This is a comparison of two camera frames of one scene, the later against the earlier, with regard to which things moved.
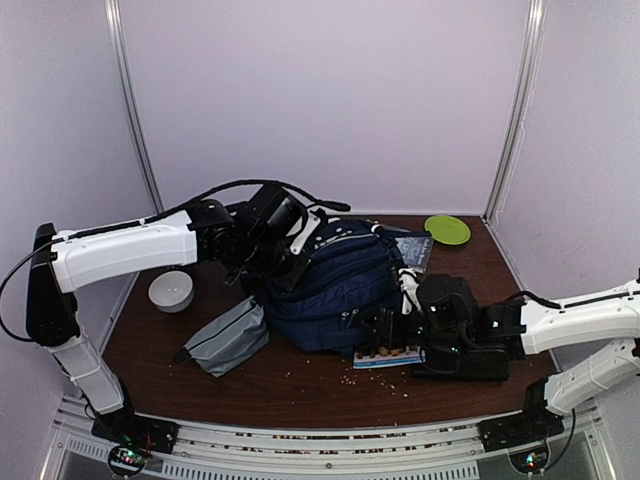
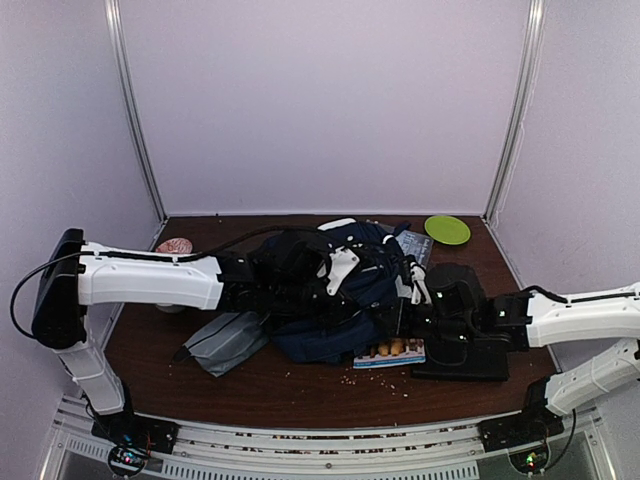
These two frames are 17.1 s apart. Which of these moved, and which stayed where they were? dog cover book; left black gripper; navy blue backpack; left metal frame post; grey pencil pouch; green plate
Moved: navy blue backpack; left black gripper
Stayed: left metal frame post; green plate; dog cover book; grey pencil pouch
